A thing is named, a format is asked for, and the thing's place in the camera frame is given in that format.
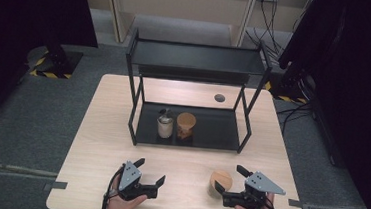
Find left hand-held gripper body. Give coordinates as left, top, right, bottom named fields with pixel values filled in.
left=115, top=159, right=162, bottom=205

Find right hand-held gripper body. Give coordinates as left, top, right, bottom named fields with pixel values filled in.
left=220, top=168, right=288, bottom=209

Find glass jar with steel lid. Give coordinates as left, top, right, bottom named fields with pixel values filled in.
left=155, top=106, right=176, bottom=141

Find black two-tier metal shelf rack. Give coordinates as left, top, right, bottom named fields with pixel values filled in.
left=118, top=26, right=276, bottom=157

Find person's left hand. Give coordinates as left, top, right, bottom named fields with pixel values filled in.
left=106, top=173, right=151, bottom=209

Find grey floor tape piece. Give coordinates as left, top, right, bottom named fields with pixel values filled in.
left=287, top=198, right=310, bottom=209

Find stand base with hazard stripes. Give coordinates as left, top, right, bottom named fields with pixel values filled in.
left=262, top=69, right=310, bottom=105
left=25, top=43, right=85, bottom=81

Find black curtain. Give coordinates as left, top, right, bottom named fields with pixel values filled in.
left=0, top=0, right=102, bottom=138
left=267, top=0, right=371, bottom=209

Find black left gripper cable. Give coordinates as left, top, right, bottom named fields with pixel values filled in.
left=100, top=164, right=125, bottom=209

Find black cables on floor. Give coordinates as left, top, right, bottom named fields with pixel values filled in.
left=275, top=98, right=316, bottom=136

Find black cables from socket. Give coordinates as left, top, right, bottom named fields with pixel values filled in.
left=243, top=0, right=287, bottom=57

